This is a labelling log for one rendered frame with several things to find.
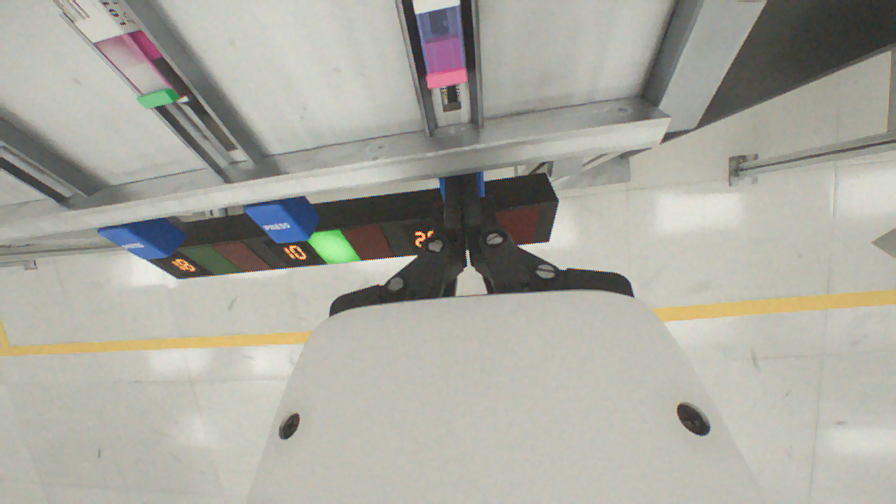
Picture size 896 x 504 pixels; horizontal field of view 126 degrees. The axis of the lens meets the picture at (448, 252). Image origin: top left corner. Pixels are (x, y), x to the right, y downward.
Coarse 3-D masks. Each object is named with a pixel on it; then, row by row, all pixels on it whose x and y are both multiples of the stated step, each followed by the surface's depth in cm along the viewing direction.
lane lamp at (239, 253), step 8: (216, 248) 19; (224, 248) 19; (232, 248) 19; (240, 248) 19; (248, 248) 19; (224, 256) 20; (232, 256) 20; (240, 256) 20; (248, 256) 20; (256, 256) 20; (240, 264) 20; (248, 264) 20; (256, 264) 20; (264, 264) 20
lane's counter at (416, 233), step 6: (432, 222) 17; (408, 228) 17; (414, 228) 17; (420, 228) 17; (426, 228) 17; (432, 228) 17; (408, 234) 18; (414, 234) 18; (420, 234) 18; (426, 234) 18; (408, 240) 18; (414, 240) 18; (420, 240) 18; (414, 246) 19; (420, 246) 19; (414, 252) 19
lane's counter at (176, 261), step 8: (176, 256) 20; (184, 256) 20; (168, 264) 21; (176, 264) 21; (184, 264) 21; (192, 264) 21; (184, 272) 21; (192, 272) 21; (200, 272) 21; (208, 272) 22
